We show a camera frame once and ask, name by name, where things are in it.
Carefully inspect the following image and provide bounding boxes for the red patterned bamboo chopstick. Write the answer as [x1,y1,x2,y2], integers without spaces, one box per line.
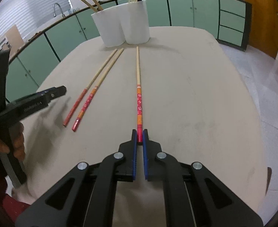
[63,49,117,127]

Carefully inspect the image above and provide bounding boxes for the chrome kitchen faucet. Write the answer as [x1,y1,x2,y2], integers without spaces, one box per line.
[52,2,66,19]

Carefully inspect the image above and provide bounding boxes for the green lower kitchen cabinets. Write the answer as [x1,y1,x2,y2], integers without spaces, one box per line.
[6,0,252,101]

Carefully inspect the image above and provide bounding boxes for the person's left hand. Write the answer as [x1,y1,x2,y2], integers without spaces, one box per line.
[0,122,25,161]

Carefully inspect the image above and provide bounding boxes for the cardboard box with picture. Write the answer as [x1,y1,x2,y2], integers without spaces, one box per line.
[0,25,25,59]

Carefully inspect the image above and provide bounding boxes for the white window blinds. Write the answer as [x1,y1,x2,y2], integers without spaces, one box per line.
[0,0,70,38]

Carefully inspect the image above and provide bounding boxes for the white double utensil holder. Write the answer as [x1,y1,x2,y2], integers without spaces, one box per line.
[91,0,150,48]

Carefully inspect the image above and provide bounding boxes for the black cabinet at right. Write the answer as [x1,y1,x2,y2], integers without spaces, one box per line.
[266,166,272,192]

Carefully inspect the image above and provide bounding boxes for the wooden door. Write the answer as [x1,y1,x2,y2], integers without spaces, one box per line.
[245,0,278,58]

